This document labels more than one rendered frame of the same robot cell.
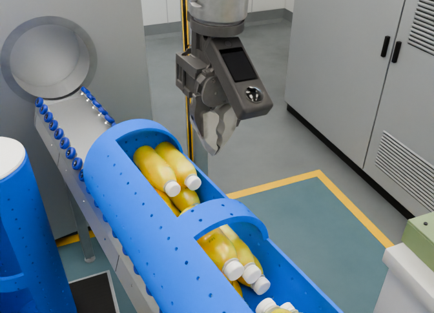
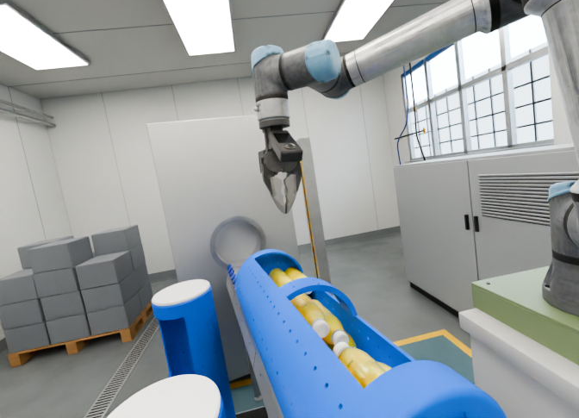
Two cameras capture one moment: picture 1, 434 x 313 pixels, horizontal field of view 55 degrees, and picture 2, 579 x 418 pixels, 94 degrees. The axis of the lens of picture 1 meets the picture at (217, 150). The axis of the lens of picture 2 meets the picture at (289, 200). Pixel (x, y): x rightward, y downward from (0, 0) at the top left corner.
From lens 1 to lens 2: 0.35 m
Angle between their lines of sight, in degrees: 32
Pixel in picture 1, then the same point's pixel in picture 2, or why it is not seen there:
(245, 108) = (282, 151)
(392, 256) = (465, 317)
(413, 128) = not seen: hidden behind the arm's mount
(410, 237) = (478, 298)
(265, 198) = not seen: hidden behind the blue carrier
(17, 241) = (196, 352)
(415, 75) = (497, 237)
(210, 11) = (264, 111)
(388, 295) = (480, 368)
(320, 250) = not seen: hidden behind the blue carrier
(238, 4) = (279, 105)
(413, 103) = (504, 259)
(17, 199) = (199, 317)
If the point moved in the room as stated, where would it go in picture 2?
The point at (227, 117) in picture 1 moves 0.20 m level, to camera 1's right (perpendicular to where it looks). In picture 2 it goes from (288, 183) to (379, 169)
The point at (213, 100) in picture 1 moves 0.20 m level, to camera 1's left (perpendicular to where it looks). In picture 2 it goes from (275, 167) to (196, 180)
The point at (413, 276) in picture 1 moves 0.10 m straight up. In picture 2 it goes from (487, 330) to (482, 283)
